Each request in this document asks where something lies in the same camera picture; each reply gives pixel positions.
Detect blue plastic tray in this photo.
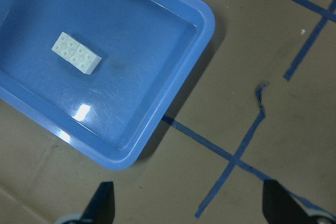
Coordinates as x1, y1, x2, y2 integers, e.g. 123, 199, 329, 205
1, 0, 215, 170

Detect brown paper table cover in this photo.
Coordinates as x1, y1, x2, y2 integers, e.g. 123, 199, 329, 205
0, 0, 336, 224

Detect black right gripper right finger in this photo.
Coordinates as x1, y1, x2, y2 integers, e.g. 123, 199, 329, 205
262, 179, 315, 224

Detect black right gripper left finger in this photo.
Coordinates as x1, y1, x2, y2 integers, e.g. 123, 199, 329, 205
81, 182, 115, 223

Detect white building block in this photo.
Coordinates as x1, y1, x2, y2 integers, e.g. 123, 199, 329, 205
69, 44, 102, 74
51, 32, 79, 60

